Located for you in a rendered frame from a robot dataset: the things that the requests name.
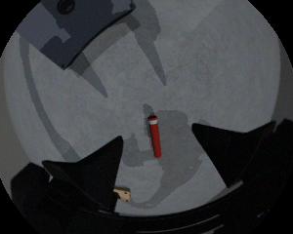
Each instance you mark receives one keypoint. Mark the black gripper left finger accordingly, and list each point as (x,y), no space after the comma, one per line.
(95,175)

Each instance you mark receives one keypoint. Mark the red peg with white band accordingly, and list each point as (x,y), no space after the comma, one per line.
(154,136)

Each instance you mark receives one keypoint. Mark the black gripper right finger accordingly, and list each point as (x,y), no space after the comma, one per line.
(231,151)

